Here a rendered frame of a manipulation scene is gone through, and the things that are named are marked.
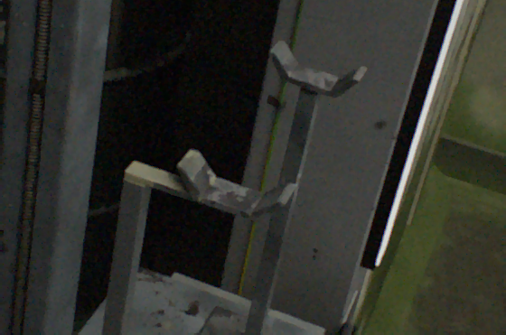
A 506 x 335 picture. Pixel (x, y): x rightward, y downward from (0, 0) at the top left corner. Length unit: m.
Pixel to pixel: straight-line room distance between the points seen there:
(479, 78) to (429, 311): 0.69
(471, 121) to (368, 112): 1.48
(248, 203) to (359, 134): 0.62
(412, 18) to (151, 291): 0.43
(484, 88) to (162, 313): 1.82
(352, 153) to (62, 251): 0.52
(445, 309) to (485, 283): 0.16
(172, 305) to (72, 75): 0.35
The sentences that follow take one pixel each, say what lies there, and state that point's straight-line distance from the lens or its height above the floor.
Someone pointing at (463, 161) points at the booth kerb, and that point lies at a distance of 2.82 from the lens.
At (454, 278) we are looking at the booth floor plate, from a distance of 2.53.
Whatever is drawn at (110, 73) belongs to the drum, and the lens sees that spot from 1.88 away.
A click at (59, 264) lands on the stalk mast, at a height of 0.92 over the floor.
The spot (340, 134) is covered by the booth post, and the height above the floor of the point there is 0.84.
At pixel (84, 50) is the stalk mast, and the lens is 0.84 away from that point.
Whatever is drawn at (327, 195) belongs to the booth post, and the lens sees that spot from 1.41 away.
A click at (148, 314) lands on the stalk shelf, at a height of 0.79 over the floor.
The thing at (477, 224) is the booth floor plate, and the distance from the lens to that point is 2.74.
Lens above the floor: 1.52
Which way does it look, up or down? 32 degrees down
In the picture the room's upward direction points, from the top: 12 degrees clockwise
